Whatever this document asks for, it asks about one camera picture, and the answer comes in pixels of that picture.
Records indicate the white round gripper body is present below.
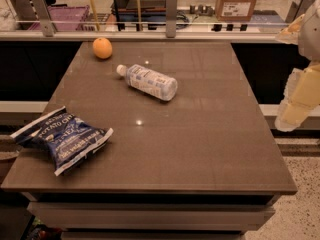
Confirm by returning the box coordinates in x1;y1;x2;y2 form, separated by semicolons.
298;0;320;61

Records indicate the grey metal rail post left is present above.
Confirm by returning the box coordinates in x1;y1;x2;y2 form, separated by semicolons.
31;0;56;37

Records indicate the blue potato chips bag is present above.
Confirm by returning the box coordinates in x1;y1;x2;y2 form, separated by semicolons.
10;106;113;176

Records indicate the grey metal rail post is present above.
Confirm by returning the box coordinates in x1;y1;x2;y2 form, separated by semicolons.
31;0;56;37
166;0;177;38
285;0;315;23

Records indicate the grey metal rail post middle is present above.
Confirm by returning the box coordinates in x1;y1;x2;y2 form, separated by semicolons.
166;0;177;38

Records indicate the orange fruit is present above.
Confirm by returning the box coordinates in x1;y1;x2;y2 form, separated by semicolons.
92;38;113;59

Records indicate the brown cardboard box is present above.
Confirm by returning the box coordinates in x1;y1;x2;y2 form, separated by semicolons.
215;0;257;21

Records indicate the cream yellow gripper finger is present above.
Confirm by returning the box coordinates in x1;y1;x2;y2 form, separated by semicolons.
275;14;304;45
275;63;320;132

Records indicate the grey metal rail post right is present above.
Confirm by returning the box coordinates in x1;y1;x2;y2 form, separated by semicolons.
285;0;315;23

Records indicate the purple plastic crate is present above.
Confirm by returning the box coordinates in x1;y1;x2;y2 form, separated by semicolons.
28;4;91;32

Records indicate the clear plastic water bottle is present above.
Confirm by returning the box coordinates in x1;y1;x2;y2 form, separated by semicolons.
116;64;178;101

